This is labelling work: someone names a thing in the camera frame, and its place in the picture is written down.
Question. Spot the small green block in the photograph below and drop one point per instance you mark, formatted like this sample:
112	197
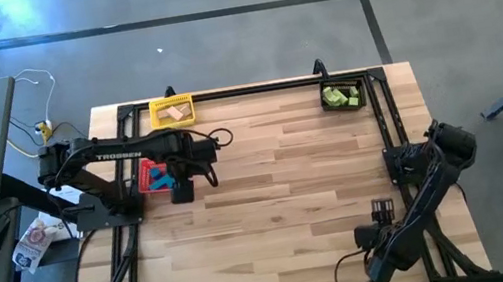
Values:
353	91

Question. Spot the printed snack bag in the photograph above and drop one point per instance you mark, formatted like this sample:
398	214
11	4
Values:
32	244

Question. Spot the black plastic basket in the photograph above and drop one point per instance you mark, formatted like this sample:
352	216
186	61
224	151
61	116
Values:
325	109

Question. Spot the yellow plastic basket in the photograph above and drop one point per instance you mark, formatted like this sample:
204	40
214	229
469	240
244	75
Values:
155	126

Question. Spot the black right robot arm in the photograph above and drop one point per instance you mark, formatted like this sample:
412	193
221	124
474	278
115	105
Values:
423	200

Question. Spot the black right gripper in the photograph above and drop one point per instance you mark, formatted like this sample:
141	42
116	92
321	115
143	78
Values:
370	236

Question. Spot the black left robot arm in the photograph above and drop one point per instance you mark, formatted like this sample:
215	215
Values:
117	154

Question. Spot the green cube block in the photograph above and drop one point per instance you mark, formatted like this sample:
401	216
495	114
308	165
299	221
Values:
353	101

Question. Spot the black table clamp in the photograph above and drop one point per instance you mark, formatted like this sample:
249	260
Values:
319	67
169	91

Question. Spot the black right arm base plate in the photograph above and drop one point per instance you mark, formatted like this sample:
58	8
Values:
396	176

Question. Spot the black aluminium table frame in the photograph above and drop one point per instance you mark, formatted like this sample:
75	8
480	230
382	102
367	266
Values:
248	90

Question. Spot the red plastic basket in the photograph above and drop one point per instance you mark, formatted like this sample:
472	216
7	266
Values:
143	176

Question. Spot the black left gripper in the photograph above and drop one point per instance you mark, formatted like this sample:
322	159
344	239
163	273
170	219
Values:
182	168

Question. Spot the yellow power plug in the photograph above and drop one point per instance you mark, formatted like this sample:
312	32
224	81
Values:
45	128

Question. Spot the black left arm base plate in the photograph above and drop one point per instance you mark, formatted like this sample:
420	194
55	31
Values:
97	221

